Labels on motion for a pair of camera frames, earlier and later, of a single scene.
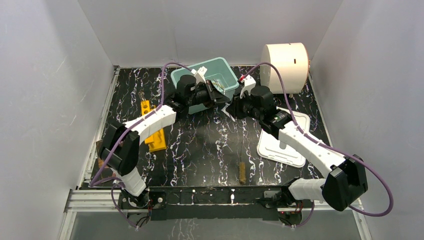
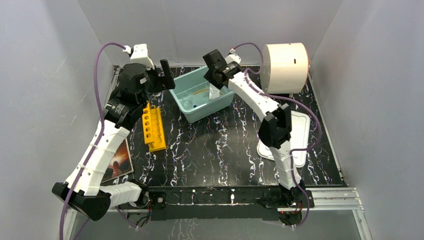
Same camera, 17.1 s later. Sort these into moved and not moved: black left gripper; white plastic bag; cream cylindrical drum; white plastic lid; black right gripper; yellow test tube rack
Moved: black left gripper; black right gripper; white plastic bag
Not moved: cream cylindrical drum; yellow test tube rack; white plastic lid
